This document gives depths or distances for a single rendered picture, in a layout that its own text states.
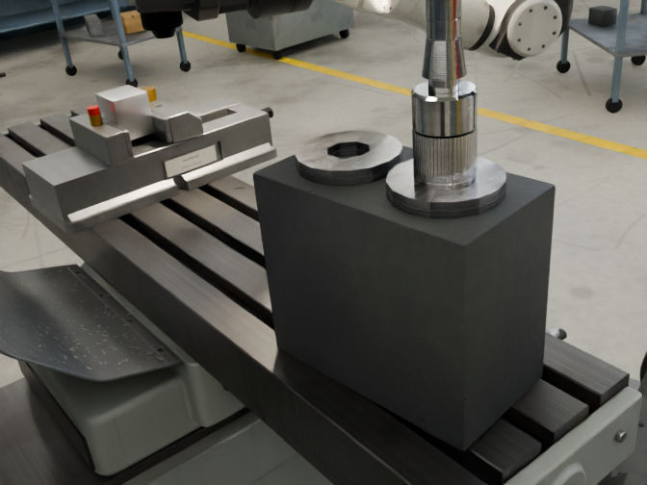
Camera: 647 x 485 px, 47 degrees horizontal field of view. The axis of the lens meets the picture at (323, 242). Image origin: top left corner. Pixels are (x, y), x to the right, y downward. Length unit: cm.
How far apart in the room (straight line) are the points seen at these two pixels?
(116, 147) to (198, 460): 42
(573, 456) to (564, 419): 3
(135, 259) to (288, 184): 37
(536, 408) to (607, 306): 187
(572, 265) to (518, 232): 216
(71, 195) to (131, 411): 31
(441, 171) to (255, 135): 64
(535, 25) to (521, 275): 51
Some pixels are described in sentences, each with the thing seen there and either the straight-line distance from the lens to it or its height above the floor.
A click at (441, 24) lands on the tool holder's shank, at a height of 125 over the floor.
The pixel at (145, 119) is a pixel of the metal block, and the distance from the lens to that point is 109.
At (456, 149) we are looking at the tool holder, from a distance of 54.
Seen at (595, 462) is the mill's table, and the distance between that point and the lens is 69.
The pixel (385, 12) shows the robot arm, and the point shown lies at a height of 117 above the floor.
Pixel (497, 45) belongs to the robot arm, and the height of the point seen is 111.
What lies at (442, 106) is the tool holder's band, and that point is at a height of 120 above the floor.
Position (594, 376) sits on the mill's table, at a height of 94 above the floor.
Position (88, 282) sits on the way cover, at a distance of 106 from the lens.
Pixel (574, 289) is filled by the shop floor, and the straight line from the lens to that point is 258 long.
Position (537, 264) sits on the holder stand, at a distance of 60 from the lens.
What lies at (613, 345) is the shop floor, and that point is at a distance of 234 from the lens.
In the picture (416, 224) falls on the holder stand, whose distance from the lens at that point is 53.
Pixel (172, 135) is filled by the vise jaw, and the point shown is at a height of 102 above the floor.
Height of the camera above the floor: 137
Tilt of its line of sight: 28 degrees down
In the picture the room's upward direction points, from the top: 6 degrees counter-clockwise
